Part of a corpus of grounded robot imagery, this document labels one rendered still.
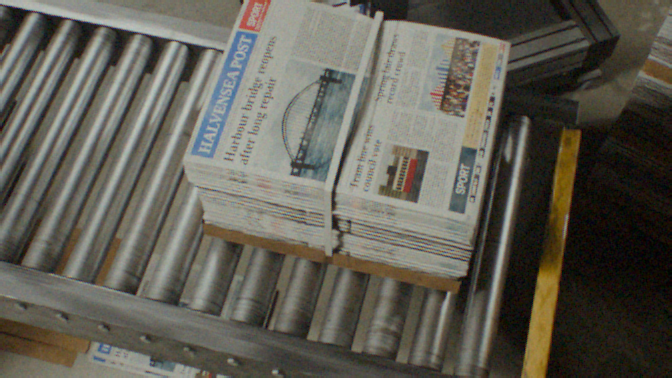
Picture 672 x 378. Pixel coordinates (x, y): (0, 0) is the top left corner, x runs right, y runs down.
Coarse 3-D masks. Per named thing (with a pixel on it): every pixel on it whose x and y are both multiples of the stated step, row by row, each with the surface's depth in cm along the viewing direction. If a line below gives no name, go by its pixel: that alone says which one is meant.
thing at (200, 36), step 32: (0, 0) 149; (32, 0) 149; (64, 0) 149; (128, 32) 146; (160, 32) 146; (192, 32) 146; (224, 32) 146; (192, 64) 150; (512, 96) 139; (544, 96) 139; (544, 128) 139
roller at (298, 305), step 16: (304, 272) 124; (320, 272) 125; (288, 288) 124; (304, 288) 123; (320, 288) 125; (288, 304) 122; (304, 304) 122; (288, 320) 121; (304, 320) 121; (304, 336) 121
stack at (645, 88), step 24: (648, 96) 170; (624, 120) 180; (648, 120) 175; (624, 144) 186; (600, 168) 197; (624, 168) 193; (648, 168) 188; (624, 192) 199; (648, 192) 194; (576, 216) 217; (600, 216) 211; (624, 216) 206; (624, 240) 213
